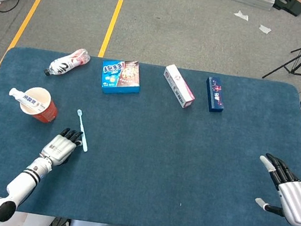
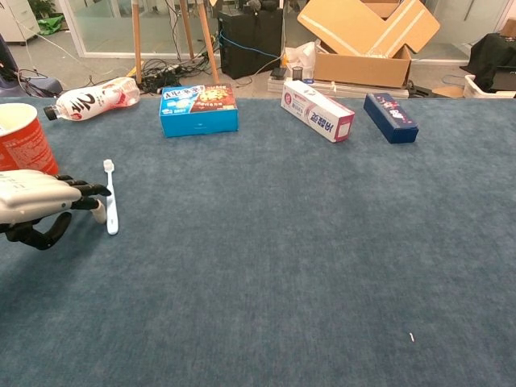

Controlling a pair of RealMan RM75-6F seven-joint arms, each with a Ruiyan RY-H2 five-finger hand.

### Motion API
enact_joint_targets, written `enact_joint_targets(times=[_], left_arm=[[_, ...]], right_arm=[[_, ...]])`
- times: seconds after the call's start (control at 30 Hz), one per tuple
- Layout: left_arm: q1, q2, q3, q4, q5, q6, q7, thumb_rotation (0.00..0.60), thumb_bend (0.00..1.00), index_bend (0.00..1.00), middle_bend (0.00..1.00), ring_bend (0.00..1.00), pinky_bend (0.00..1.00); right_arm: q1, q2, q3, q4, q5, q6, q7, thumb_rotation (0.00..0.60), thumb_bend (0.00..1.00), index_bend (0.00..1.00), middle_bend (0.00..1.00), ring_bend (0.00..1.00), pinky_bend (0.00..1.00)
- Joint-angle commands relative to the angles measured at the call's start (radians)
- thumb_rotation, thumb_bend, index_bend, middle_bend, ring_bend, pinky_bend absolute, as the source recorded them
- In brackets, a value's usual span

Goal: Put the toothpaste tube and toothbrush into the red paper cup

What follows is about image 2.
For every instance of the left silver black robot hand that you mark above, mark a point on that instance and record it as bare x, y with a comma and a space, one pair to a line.
32, 193

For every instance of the red paper cup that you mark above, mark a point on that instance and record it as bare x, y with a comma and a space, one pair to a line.
28, 149

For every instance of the light blue toothbrush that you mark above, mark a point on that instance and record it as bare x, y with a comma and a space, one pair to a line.
113, 217

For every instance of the white pink toothpaste box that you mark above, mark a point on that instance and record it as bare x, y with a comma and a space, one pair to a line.
314, 113

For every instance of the plastic bottle white red label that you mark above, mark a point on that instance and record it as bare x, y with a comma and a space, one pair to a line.
92, 102

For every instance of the dark blue machine housing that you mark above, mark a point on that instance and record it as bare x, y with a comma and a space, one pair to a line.
6, 56

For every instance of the green bag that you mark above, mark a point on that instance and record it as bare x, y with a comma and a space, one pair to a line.
50, 25

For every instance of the white cabinet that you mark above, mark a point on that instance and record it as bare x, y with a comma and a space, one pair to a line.
16, 20

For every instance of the blue cookie box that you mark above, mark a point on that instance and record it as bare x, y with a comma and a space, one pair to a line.
197, 121

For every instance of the wooden tripod legs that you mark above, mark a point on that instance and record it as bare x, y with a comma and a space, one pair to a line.
137, 40

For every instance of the green potted plant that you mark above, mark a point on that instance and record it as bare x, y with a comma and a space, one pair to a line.
42, 7

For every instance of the blue table mat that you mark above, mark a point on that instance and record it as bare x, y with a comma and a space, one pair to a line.
282, 262

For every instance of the black computer tower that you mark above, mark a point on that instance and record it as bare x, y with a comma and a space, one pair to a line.
250, 44

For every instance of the small black device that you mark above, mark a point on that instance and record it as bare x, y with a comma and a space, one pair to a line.
279, 72

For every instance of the black mesh pen cup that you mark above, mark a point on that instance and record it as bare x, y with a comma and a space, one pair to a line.
297, 73

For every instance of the white plastic bag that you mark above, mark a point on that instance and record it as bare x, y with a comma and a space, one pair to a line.
302, 54

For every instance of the open cardboard box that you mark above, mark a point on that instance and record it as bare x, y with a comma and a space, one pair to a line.
363, 68

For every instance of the dark blue narrow box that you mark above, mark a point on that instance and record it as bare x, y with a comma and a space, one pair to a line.
391, 117

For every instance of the flat brown cardboard piece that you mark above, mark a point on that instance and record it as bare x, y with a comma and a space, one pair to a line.
449, 92

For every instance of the white plastic crate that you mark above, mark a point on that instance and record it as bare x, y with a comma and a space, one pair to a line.
475, 88

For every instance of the black cloth covered object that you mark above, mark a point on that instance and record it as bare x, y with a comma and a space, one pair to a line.
492, 56

